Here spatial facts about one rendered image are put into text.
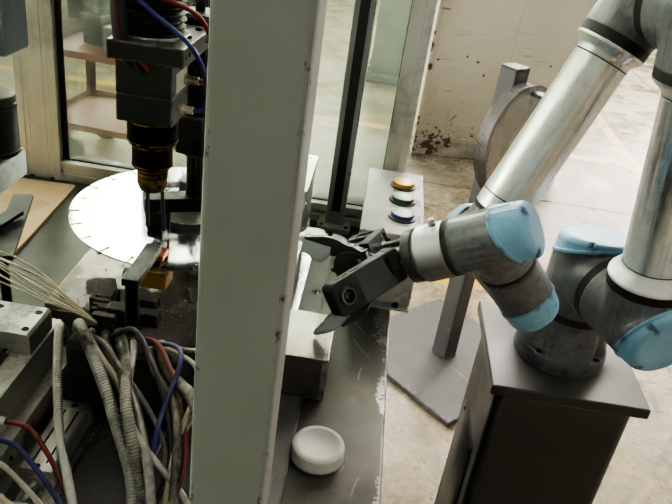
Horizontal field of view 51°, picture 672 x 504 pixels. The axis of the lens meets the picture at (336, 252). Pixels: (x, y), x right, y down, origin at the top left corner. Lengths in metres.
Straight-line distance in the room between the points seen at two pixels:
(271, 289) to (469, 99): 3.87
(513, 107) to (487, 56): 2.14
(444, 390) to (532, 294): 1.40
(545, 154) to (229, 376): 0.72
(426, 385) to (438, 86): 2.19
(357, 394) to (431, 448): 1.07
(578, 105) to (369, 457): 0.54
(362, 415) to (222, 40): 0.81
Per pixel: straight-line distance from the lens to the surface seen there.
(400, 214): 1.23
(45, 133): 1.62
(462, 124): 4.19
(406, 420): 2.19
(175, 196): 0.96
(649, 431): 2.49
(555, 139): 1.00
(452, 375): 2.37
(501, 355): 1.22
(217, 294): 0.32
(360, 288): 0.89
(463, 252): 0.87
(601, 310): 1.08
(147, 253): 0.90
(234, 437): 0.37
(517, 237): 0.85
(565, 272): 1.15
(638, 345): 1.04
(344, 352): 1.14
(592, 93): 1.00
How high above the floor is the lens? 1.43
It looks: 29 degrees down
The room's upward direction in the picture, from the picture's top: 8 degrees clockwise
